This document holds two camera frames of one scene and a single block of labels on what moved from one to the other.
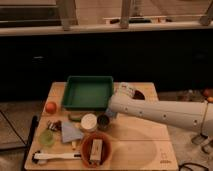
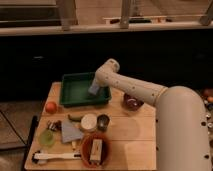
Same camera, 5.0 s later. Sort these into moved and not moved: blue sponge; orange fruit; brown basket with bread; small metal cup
Moved: blue sponge
Not moved: orange fruit; small metal cup; brown basket with bread
